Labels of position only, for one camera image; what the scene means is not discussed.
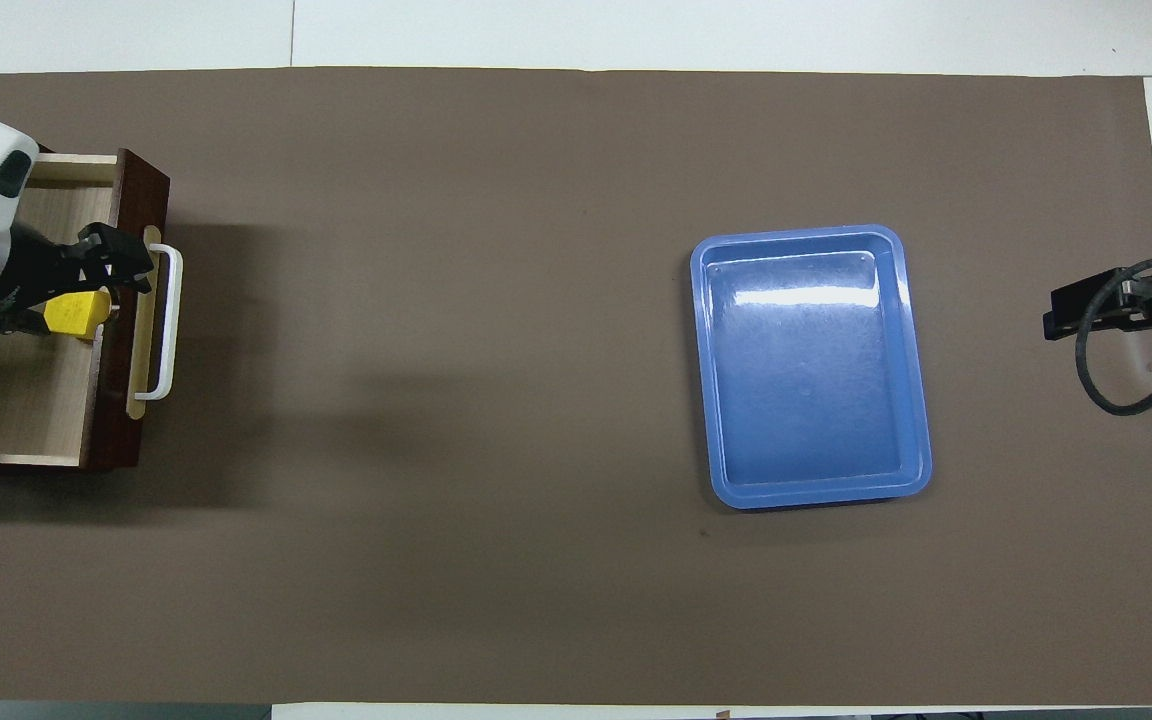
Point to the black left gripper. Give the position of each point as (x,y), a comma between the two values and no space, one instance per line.
(36,270)

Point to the brown table mat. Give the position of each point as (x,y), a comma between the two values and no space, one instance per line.
(486,350)

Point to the yellow cube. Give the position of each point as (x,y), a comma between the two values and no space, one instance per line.
(74,315)

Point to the dark wooden drawer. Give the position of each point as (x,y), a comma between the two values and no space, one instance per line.
(36,400)

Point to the blue plastic tray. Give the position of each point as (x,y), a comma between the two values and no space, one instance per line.
(806,380)

